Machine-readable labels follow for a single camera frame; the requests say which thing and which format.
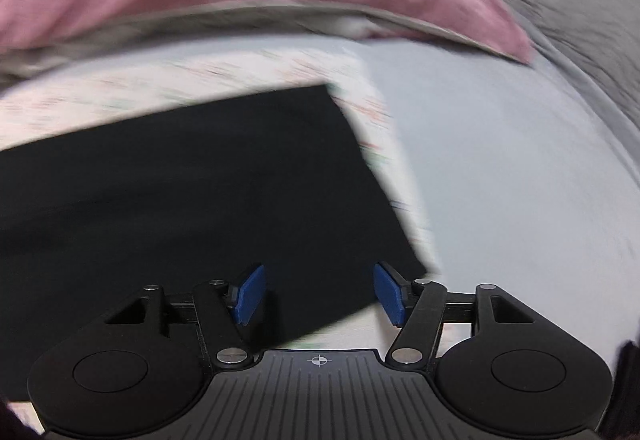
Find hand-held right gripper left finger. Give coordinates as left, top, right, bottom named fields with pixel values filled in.
left=102, top=263, right=268, bottom=367

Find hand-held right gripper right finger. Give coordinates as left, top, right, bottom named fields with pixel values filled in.
left=372, top=261, right=540, bottom=367

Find black pants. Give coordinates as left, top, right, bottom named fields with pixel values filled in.
left=0, top=84, right=428, bottom=403

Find pale blue bed sheet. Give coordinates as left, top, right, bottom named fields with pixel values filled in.
left=0, top=33, right=640, bottom=358

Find white floral printed cloth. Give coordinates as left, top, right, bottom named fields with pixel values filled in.
left=0, top=48, right=443, bottom=351

